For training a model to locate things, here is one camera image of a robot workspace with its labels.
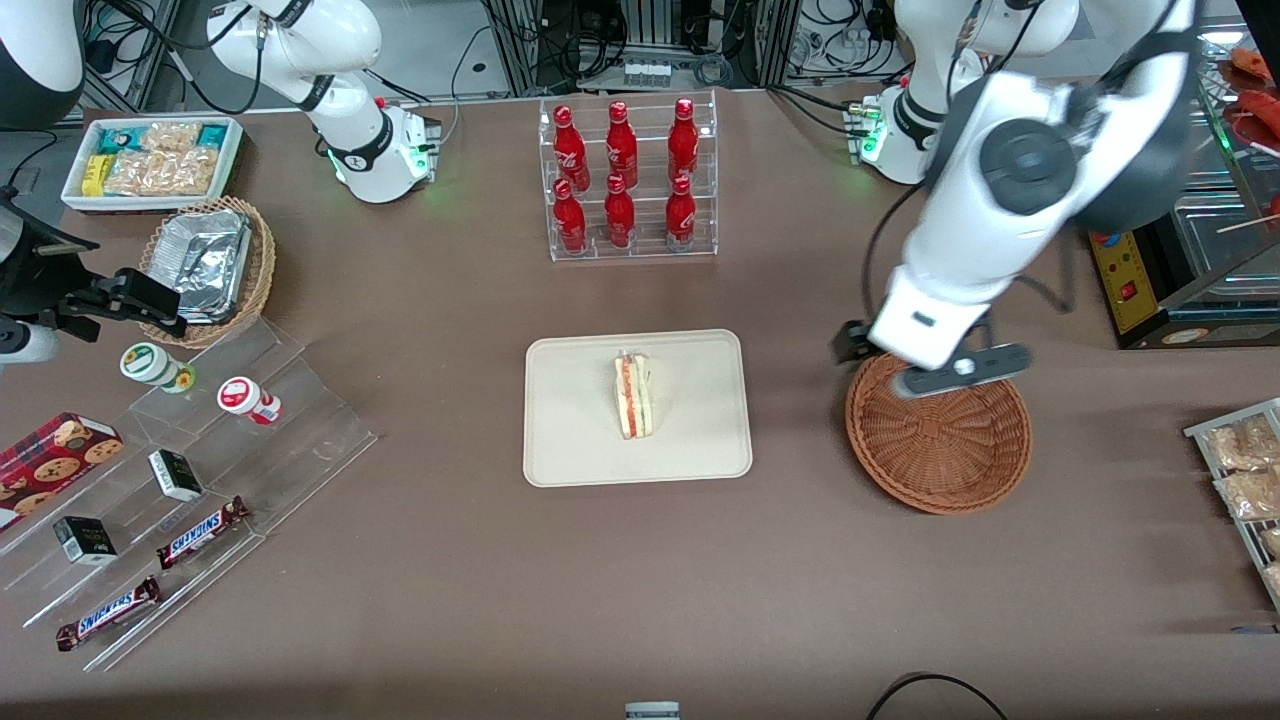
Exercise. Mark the yellow snack packet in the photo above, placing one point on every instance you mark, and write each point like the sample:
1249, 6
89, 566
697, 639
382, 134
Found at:
95, 175

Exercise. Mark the red sausage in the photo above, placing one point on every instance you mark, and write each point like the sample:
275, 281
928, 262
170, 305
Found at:
1252, 63
1262, 112

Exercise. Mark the clear acrylic step display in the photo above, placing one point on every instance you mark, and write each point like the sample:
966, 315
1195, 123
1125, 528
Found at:
300, 420

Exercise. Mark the stack of foil trays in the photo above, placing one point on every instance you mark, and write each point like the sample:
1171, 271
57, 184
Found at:
205, 260

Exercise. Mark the round brown wicker basket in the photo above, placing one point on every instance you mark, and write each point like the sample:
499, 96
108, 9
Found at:
940, 450

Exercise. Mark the teal snack packet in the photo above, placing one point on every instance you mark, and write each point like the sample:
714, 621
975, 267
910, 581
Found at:
120, 140
213, 136

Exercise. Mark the clear acrylic bottle rack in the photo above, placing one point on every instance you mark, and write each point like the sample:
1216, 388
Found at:
650, 250

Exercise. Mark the tan wicker basket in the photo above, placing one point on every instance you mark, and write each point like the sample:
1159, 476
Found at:
262, 260

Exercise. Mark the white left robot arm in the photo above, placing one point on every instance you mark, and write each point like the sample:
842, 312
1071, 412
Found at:
960, 250

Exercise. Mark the triangle sandwich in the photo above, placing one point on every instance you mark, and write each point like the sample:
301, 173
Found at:
633, 400

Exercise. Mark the Snickers chocolate bar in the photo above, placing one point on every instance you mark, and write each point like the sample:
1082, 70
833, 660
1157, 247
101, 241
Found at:
108, 613
200, 533

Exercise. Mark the green cap small bottle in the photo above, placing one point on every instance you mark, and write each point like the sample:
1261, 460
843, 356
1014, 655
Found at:
150, 365

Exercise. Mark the small grey device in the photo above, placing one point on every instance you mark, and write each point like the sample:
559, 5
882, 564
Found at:
652, 711

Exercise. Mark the red soda bottle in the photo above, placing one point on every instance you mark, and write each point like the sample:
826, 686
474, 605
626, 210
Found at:
621, 145
680, 215
619, 215
683, 140
570, 145
570, 220

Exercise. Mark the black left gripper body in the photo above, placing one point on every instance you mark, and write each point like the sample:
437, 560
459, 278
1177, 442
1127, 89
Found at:
852, 344

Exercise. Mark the red cookie box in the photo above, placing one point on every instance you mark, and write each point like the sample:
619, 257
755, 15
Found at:
50, 455

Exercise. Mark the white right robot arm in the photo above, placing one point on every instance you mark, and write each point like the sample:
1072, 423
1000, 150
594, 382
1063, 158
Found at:
350, 150

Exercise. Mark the white rectangular snack bin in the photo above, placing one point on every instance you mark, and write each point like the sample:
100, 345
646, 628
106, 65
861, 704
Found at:
75, 195

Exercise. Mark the black yellow food warmer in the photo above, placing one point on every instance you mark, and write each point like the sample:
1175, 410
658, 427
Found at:
1135, 290

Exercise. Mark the clear bag of crackers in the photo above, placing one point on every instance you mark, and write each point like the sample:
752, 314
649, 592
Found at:
1250, 495
1240, 445
1270, 543
1273, 580

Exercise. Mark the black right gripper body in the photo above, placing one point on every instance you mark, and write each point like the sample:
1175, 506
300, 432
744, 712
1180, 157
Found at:
38, 283

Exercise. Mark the small black box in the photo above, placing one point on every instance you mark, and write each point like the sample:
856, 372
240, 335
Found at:
175, 475
85, 540

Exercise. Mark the clear bag of peanut snacks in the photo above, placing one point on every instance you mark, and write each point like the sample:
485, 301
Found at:
160, 172
170, 135

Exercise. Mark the white power strip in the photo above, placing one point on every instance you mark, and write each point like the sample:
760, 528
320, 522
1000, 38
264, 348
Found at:
647, 74

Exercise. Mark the red cap small bottle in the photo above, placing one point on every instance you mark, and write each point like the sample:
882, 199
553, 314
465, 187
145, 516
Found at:
245, 398

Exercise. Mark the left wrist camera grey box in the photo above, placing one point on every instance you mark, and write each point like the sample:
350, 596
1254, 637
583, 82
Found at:
985, 365

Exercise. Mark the cream rectangular tray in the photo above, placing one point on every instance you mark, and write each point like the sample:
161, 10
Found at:
570, 420

